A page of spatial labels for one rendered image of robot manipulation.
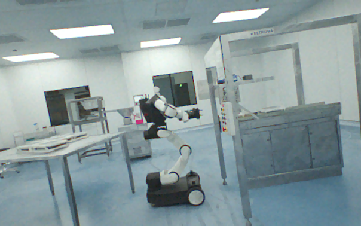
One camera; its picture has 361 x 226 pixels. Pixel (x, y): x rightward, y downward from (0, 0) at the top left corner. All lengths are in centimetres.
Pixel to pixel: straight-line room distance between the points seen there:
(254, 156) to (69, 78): 649
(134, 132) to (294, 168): 317
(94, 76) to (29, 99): 202
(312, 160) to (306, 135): 31
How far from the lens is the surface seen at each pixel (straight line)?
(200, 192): 266
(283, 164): 302
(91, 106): 587
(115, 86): 783
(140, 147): 503
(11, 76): 870
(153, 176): 283
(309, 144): 311
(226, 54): 196
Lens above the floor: 121
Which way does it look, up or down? 5 degrees down
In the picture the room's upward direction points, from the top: 9 degrees counter-clockwise
